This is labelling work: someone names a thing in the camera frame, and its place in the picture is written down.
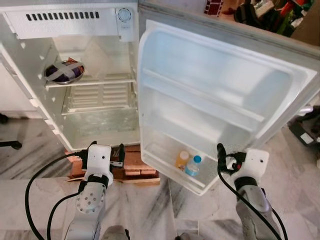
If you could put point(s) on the round fridge thermostat dial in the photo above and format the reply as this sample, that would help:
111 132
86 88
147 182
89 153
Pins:
124 15

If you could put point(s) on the clear water bottle teal cap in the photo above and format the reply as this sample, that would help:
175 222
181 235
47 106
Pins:
192 167

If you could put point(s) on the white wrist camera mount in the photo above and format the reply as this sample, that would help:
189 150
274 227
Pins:
256 162
99 159

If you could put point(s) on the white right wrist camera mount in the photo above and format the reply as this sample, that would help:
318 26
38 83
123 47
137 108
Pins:
256 162

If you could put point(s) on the white door bottle bin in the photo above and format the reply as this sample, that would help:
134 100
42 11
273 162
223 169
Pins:
170 175

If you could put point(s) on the white slatted crisper cover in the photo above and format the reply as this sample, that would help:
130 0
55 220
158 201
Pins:
100 97

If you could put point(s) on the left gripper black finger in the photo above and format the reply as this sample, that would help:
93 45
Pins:
121 154

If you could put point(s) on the white fridge shelf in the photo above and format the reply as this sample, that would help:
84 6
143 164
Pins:
100 80

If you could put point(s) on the white door shelf bar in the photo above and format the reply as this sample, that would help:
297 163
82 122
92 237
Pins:
200 97

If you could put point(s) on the plain black bag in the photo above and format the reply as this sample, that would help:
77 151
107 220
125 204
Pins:
255 15

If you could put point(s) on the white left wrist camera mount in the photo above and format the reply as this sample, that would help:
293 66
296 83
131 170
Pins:
99 159

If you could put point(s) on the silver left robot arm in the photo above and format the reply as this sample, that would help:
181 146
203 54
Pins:
90 205

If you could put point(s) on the black office chair base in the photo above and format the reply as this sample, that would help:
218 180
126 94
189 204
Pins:
10 145

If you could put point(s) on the covered steel bowl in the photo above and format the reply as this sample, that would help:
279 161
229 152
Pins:
65 71

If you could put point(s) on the silver left robot leg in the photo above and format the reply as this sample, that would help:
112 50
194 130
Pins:
116 234

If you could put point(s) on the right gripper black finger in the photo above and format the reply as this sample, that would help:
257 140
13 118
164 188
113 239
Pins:
220 157

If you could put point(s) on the white fridge door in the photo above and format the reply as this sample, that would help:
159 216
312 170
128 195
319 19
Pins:
215 65

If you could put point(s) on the black bag with white label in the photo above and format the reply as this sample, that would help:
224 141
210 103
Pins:
305 130

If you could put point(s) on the green bottle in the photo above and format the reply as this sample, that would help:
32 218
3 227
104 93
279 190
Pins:
289 22

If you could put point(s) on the small orange bottle white cap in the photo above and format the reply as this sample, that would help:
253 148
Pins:
183 159

